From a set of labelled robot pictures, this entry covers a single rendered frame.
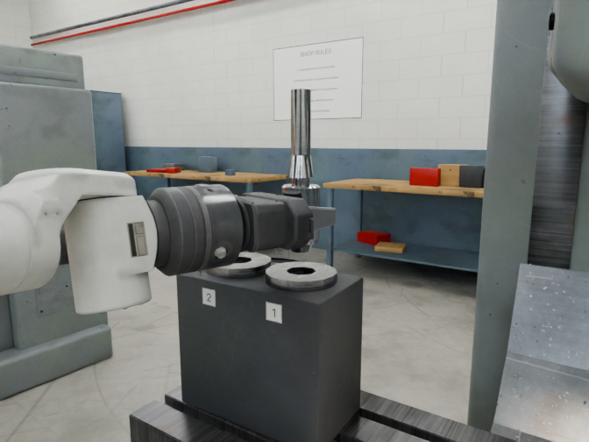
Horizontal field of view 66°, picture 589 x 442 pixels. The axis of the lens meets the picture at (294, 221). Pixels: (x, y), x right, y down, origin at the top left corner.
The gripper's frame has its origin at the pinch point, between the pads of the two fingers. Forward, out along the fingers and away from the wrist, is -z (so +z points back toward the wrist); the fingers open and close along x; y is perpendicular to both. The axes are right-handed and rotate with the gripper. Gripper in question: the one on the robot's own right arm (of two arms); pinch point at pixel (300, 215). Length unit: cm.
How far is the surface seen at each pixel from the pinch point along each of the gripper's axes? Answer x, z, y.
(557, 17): -27.8, -0.2, -17.4
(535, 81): -8.3, -40.4, -18.3
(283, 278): -1.3, 3.6, 7.0
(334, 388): -6.4, -0.1, 20.1
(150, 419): 11.7, 15.7, 27.1
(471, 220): 195, -377, 65
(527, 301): -11.1, -38.2, 16.2
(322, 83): 359, -325, -76
